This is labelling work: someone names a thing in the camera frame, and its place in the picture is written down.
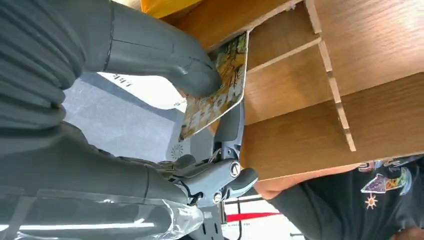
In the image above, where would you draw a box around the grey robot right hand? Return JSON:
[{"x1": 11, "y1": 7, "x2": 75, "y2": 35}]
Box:
[{"x1": 0, "y1": 0, "x2": 259, "y2": 240}]

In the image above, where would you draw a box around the robot right arm ribbed sleeve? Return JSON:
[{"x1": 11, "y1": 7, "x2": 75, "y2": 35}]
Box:
[{"x1": 0, "y1": 0, "x2": 88, "y2": 131}]

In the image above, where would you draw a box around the red strip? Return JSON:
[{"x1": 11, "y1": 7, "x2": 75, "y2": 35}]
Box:
[{"x1": 226, "y1": 212, "x2": 282, "y2": 223}]

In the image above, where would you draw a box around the wooden divided card box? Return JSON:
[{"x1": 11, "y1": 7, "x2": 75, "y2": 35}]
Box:
[{"x1": 162, "y1": 0, "x2": 424, "y2": 182}]

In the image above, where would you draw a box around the person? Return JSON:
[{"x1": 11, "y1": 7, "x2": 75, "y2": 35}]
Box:
[{"x1": 253, "y1": 155, "x2": 424, "y2": 240}]

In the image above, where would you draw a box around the black frame pole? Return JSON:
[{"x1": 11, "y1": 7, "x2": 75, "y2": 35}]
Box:
[{"x1": 225, "y1": 197, "x2": 263, "y2": 240}]

